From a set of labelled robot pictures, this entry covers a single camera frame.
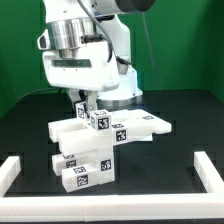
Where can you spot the white tagged cube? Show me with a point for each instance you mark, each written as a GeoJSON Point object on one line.
{"type": "Point", "coordinates": [81, 111]}
{"type": "Point", "coordinates": [100, 120]}

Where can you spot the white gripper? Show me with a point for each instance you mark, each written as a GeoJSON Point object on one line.
{"type": "Point", "coordinates": [88, 70]}

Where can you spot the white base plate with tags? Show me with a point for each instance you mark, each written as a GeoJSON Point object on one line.
{"type": "Point", "coordinates": [133, 138]}

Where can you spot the white chair seat part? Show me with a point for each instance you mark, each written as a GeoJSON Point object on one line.
{"type": "Point", "coordinates": [103, 161]}

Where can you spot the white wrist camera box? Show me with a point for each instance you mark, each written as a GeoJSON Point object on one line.
{"type": "Point", "coordinates": [43, 42]}

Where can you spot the white U-shaped fence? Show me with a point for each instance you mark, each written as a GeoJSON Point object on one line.
{"type": "Point", "coordinates": [207, 205]}

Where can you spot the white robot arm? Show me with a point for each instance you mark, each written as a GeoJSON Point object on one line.
{"type": "Point", "coordinates": [73, 24]}

